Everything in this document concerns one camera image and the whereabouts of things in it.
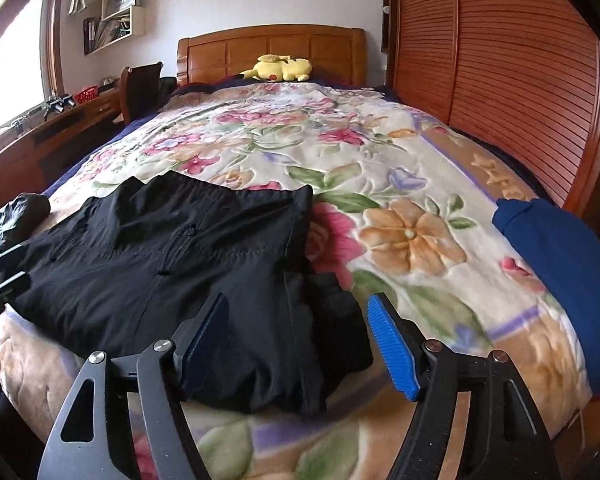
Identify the blue folded cloth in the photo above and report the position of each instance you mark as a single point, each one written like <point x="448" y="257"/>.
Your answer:
<point x="565" y="270"/>

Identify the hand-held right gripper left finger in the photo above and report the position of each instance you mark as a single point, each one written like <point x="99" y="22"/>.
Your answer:
<point x="205" y="330"/>

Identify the wooden bed headboard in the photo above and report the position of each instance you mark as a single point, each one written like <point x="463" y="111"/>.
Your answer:
<point x="220" y="47"/>

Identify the grey metal desk object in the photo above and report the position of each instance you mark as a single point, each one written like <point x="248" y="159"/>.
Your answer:
<point x="59" y="105"/>

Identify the yellow plush toy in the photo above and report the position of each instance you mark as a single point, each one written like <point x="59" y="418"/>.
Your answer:
<point x="275" y="69"/>

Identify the floral blanket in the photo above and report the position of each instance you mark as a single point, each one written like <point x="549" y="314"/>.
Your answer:
<point x="380" y="160"/>

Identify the wooden side shelf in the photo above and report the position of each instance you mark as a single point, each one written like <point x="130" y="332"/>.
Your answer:
<point x="386" y="5"/>

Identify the dark crumpled cloth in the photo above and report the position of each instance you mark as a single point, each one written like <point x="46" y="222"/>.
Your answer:
<point x="15" y="220"/>

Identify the white wall shelf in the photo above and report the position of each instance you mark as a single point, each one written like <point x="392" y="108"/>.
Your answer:
<point x="137" y="22"/>

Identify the black coat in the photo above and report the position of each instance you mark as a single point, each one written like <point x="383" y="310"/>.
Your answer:
<point x="155" y="260"/>

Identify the window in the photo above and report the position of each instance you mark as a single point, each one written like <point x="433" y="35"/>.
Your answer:
<point x="15" y="70"/>

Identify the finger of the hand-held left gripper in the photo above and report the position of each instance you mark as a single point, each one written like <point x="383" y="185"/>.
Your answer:
<point x="5" y="296"/>

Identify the wooden louvered wardrobe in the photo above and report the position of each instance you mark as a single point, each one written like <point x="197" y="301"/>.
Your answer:
<point x="505" y="60"/>

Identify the red basket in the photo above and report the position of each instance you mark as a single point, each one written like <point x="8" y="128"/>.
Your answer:
<point x="86" y="95"/>

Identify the dark wooden chair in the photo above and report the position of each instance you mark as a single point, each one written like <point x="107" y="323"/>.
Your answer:
<point x="142" y="90"/>

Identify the wooden desk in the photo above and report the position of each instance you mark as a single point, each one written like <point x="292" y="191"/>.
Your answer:
<point x="55" y="132"/>

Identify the black folders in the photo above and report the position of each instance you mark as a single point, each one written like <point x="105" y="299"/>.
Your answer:
<point x="90" y="35"/>

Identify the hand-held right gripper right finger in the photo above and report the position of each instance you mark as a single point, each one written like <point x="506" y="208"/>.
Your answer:
<point x="392" y="345"/>

